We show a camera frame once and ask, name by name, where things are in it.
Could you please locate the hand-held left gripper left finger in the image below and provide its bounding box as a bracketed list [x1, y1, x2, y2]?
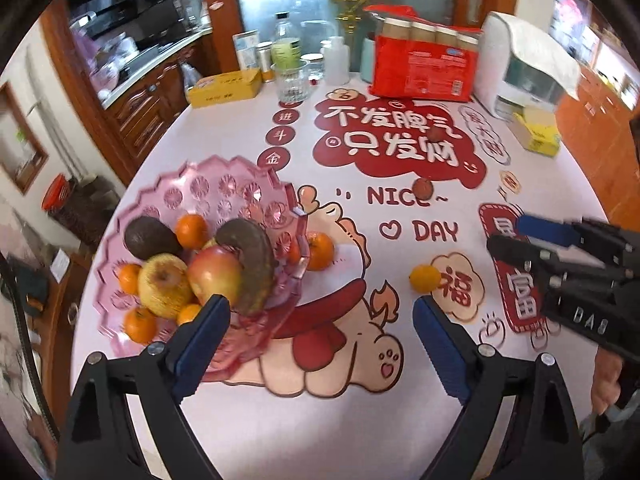
[55, 294, 232, 480]

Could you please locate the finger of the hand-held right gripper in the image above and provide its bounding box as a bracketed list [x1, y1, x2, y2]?
[516, 214, 637, 263]
[486, 234, 568, 286]

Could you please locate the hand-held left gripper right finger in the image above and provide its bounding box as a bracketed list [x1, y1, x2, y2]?
[412, 296, 586, 480]

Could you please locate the orange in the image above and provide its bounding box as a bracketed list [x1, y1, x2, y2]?
[409, 265, 442, 292]
[123, 306, 158, 345]
[176, 303, 203, 326]
[175, 214, 211, 250]
[302, 232, 335, 272]
[117, 263, 143, 295]

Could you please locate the yellow apple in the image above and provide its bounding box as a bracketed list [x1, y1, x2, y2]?
[137, 254, 195, 320]

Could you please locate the red apple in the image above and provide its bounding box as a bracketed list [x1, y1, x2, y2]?
[187, 246, 243, 307]

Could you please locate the brown overripe banana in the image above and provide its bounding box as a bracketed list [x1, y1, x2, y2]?
[216, 217, 277, 317]

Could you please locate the dark avocado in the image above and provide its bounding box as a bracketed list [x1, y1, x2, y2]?
[124, 216, 182, 261]

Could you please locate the pink plastic fruit plate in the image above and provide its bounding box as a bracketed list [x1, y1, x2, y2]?
[95, 156, 310, 376]

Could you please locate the person's right hand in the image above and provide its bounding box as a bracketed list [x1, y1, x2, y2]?
[590, 347, 623, 417]

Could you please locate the white printed tablecloth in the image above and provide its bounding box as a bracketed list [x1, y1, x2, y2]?
[70, 72, 616, 480]

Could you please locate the yellow tissue box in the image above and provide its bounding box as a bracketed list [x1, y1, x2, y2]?
[512, 110, 562, 158]

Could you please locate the white countertop appliance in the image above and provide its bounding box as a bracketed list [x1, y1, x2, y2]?
[472, 10, 571, 121]

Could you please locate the brown patterned cloth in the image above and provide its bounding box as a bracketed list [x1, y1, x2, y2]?
[60, 175, 126, 241]

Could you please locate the red jar package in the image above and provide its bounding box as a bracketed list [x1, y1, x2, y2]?
[364, 4, 483, 103]

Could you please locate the red bucket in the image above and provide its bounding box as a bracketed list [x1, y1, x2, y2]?
[41, 175, 73, 211]

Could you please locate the wooden kitchen cabinet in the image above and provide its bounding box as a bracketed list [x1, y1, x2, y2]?
[100, 35, 211, 171]

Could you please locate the flat yellow box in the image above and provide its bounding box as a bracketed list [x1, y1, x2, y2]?
[186, 68, 263, 108]

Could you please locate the white plastic bottle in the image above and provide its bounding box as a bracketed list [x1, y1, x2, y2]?
[322, 36, 352, 86]

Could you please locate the small glass jar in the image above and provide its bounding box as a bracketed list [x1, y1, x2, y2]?
[301, 53, 326, 87]

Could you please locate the clear drinking glass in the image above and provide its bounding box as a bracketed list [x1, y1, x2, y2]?
[272, 60, 308, 106]

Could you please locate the small metal can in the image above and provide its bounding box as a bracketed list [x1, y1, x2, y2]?
[256, 42, 275, 83]

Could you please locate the pink plastic bag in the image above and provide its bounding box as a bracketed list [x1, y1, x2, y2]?
[75, 35, 136, 96]

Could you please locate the white and blue carton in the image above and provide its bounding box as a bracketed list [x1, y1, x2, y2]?
[234, 31, 261, 72]

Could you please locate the clear bottle with green label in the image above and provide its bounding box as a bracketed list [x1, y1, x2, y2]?
[271, 11, 301, 71]

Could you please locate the wooden wall frame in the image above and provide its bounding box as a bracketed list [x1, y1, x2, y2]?
[0, 82, 50, 196]

